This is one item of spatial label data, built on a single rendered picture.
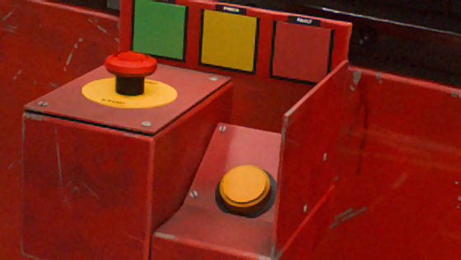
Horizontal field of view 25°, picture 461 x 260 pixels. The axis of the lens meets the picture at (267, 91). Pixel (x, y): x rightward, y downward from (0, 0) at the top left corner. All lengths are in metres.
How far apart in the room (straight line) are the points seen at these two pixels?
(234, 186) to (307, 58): 0.12
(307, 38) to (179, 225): 0.18
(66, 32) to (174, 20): 0.29
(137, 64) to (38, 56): 0.40
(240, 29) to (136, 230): 0.19
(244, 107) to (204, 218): 0.27
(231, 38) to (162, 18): 0.06
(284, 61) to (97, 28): 0.32
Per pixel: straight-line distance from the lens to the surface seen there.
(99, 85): 0.82
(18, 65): 1.19
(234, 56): 0.85
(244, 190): 0.78
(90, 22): 1.12
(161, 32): 0.87
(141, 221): 0.75
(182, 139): 0.78
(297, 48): 0.83
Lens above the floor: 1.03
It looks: 17 degrees down
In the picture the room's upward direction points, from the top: 5 degrees clockwise
